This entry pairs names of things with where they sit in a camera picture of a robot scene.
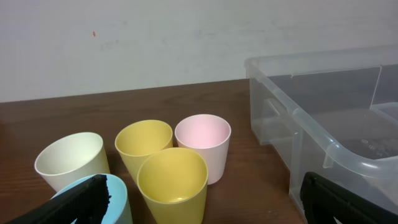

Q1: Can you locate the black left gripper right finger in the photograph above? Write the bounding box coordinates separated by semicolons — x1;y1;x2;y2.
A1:
300;172;397;224

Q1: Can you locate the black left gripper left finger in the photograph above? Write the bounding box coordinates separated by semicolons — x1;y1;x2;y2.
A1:
8;174;111;224

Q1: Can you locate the clear plastic storage container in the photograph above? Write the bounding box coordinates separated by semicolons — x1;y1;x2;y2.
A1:
245;45;397;223

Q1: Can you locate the light blue plastic cup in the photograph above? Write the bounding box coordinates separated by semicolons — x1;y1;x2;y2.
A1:
51;173;134;224

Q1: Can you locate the cream plastic cup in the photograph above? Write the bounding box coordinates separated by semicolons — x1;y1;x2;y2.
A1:
34;132;110;192

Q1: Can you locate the yellow plastic cup rear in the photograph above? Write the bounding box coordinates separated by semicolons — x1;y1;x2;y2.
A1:
114;119;173;184

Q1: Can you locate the yellow plastic cup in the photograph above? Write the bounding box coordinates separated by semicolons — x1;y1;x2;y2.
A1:
137;147;209;224
114;119;173;184

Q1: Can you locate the yellow plastic cup front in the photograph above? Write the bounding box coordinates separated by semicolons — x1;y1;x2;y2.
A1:
137;147;209;224

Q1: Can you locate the pink plastic cup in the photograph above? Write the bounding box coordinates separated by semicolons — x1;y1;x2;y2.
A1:
175;114;232;185

